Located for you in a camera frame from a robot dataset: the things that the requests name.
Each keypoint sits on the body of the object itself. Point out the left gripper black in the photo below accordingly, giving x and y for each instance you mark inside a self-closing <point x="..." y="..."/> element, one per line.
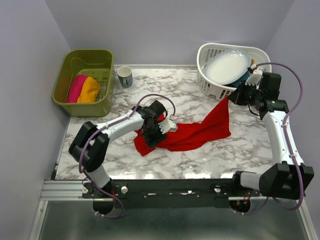
<point x="153" y="141"/>

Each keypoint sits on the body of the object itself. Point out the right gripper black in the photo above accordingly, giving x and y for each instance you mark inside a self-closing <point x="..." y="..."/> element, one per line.
<point x="237" y="96"/>

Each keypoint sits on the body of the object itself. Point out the white plastic dish basket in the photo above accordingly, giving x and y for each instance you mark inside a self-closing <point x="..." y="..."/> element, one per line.
<point x="208" y="51"/>

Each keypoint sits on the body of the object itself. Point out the red t shirt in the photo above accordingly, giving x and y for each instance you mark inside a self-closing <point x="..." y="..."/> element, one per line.
<point x="190" y="136"/>

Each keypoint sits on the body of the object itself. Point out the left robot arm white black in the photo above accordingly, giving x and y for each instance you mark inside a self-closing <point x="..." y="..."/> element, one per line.
<point x="90" y="145"/>

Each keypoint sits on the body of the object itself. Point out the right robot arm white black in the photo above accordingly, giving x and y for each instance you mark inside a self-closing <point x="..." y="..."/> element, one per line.
<point x="289" y="177"/>

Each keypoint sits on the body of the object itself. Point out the teal plate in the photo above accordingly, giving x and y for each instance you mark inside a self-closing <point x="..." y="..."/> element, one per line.
<point x="243" y="78"/>

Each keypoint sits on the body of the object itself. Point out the white oval plate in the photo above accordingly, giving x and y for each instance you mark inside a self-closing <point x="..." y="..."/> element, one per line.
<point x="227" y="67"/>

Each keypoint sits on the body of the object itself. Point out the grey white mug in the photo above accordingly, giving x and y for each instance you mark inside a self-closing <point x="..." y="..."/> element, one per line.
<point x="125" y="76"/>

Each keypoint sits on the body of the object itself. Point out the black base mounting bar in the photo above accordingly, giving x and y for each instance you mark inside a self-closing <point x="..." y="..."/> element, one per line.
<point x="169" y="203"/>

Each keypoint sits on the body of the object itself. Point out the orange rolled t shirt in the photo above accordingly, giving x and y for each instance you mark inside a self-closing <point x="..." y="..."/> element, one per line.
<point x="89" y="91"/>

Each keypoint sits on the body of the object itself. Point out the olive green plastic bin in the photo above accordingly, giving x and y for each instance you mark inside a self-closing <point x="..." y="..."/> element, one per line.
<point x="95" y="63"/>

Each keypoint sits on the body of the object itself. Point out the pink rolled t shirt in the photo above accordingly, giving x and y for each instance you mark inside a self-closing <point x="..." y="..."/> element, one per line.
<point x="76" y="88"/>

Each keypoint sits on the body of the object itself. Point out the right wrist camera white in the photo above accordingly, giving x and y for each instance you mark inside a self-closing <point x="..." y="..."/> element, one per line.
<point x="255" y="77"/>

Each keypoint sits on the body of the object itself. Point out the aluminium frame rail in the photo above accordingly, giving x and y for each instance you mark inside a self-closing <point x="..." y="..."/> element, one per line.
<point x="62" y="190"/>

